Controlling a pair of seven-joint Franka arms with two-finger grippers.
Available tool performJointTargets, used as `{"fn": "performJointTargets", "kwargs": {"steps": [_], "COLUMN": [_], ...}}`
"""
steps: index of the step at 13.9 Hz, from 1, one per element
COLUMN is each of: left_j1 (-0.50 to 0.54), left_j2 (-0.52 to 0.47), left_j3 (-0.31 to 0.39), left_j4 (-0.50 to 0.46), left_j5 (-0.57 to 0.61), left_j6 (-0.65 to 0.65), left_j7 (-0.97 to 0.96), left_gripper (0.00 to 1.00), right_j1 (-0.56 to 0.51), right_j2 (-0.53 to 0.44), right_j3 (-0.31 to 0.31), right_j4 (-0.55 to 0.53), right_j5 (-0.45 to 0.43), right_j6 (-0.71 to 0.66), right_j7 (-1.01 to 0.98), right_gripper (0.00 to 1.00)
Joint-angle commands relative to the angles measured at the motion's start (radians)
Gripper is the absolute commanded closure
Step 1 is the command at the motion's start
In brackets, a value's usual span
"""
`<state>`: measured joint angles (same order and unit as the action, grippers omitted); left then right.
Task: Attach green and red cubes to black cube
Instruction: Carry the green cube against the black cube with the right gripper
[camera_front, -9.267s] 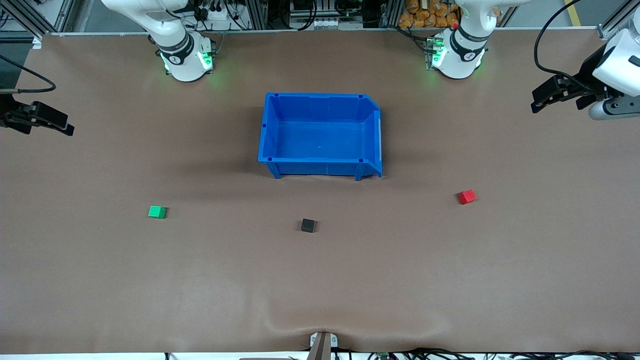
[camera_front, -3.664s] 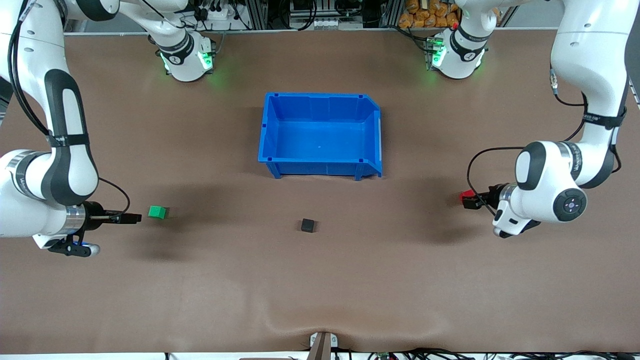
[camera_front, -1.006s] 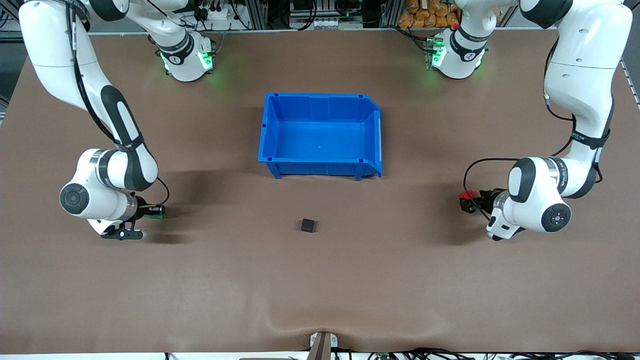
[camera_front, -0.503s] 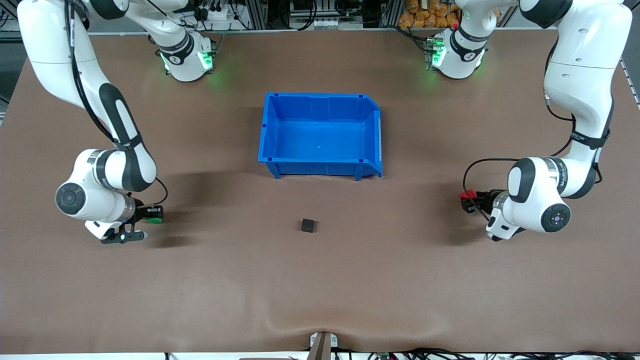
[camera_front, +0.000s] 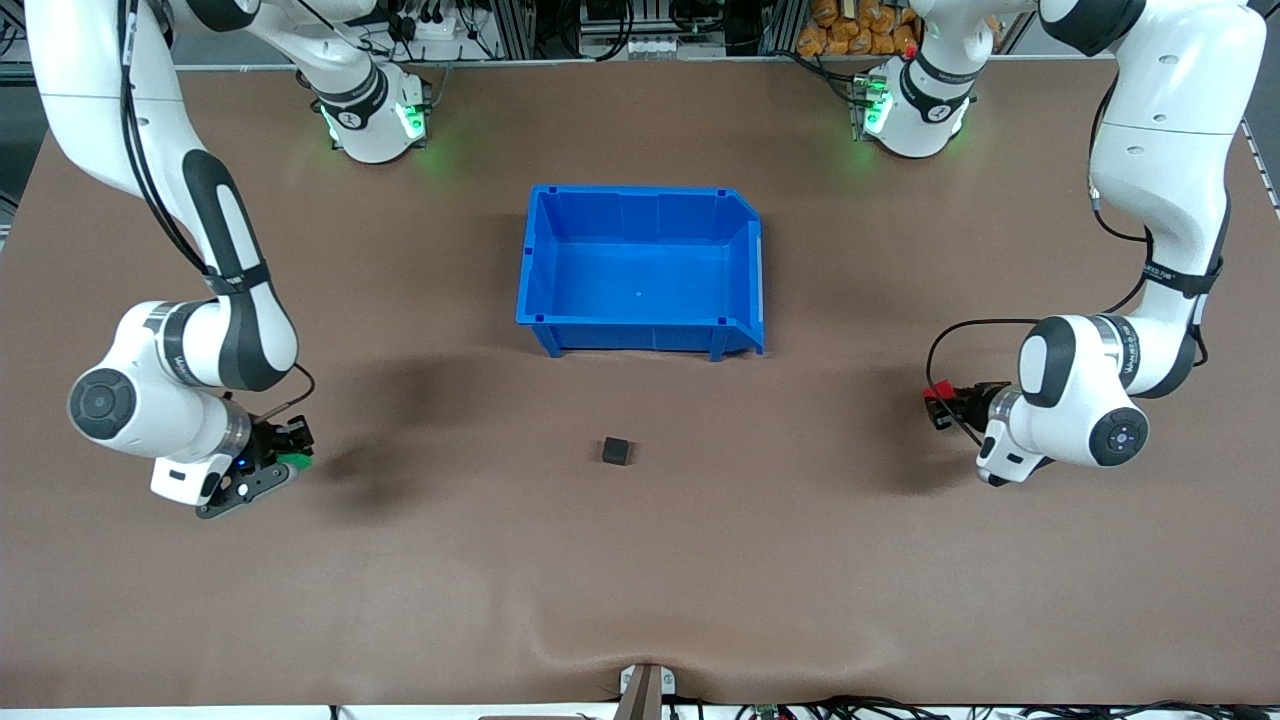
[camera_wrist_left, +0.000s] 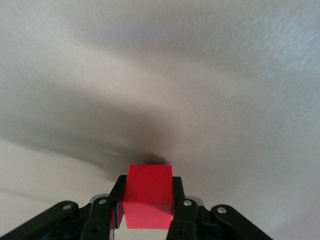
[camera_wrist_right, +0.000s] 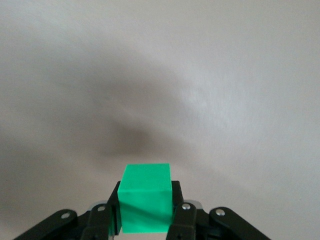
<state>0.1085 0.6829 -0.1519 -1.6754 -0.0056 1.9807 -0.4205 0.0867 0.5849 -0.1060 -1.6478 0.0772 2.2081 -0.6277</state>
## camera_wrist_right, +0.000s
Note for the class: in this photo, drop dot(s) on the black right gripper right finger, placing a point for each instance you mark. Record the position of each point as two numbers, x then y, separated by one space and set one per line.
185 222

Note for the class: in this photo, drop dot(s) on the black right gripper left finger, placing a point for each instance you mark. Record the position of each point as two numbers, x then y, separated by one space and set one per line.
97 225

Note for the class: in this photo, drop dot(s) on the green cube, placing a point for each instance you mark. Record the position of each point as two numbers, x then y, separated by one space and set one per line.
145 195

